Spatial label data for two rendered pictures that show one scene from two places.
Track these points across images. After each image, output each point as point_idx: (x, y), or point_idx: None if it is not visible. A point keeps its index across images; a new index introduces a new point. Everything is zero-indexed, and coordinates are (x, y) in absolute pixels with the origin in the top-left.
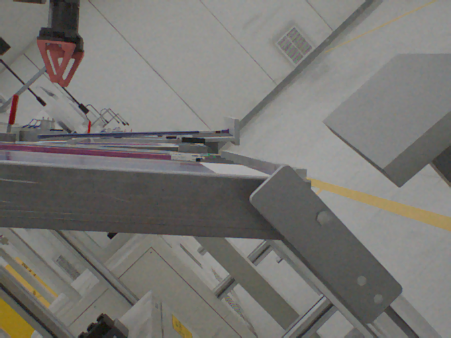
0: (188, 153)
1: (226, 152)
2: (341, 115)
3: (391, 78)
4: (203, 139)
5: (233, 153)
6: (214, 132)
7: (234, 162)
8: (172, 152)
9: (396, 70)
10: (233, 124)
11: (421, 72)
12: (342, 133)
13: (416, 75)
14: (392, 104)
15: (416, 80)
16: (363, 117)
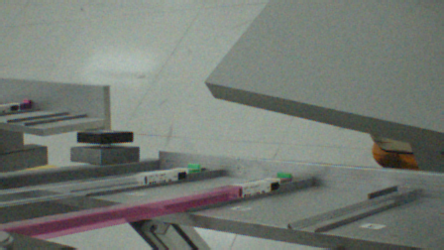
0: (171, 171)
1: (224, 158)
2: (268, 73)
3: (341, 21)
4: (131, 134)
5: (311, 164)
6: (8, 109)
7: (325, 181)
8: (90, 168)
9: (335, 11)
10: (87, 95)
11: (436, 19)
12: (335, 105)
13: (425, 22)
14: (433, 63)
15: (442, 31)
16: (363, 79)
